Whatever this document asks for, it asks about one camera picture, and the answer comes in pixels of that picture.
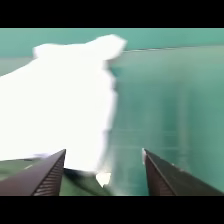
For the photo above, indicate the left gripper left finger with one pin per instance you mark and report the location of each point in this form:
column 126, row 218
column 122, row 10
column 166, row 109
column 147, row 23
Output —
column 40, row 178

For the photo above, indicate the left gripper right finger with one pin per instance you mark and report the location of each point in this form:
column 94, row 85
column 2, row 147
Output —
column 170, row 180

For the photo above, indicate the white garment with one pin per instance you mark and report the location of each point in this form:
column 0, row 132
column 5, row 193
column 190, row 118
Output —
column 56, row 110

